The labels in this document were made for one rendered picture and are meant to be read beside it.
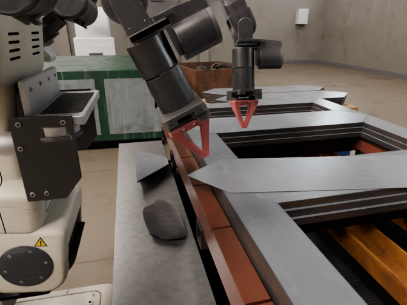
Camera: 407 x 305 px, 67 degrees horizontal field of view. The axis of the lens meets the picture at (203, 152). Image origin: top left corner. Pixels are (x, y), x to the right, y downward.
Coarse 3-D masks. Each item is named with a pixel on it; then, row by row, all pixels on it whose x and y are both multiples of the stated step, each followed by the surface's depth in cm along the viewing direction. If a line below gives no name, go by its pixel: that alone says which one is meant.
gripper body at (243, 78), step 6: (234, 72) 79; (240, 72) 78; (246, 72) 77; (252, 72) 78; (234, 78) 79; (240, 78) 78; (246, 78) 78; (252, 78) 78; (234, 84) 79; (240, 84) 78; (246, 84) 78; (252, 84) 79; (234, 90) 78; (240, 90) 75; (246, 90) 76; (252, 90) 76; (258, 90) 76; (240, 96) 81; (246, 96) 80
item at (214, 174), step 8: (200, 168) 75; (208, 168) 75; (216, 168) 75; (200, 176) 71; (208, 176) 71; (216, 176) 71; (224, 176) 71; (208, 184) 67; (216, 184) 67; (224, 184) 67
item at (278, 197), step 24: (240, 144) 102; (264, 144) 105; (384, 144) 102; (216, 192) 70; (264, 192) 64; (288, 192) 64; (312, 192) 64; (336, 192) 64; (360, 192) 64; (384, 192) 66; (312, 216) 62; (336, 216) 63; (240, 240) 56; (264, 264) 46
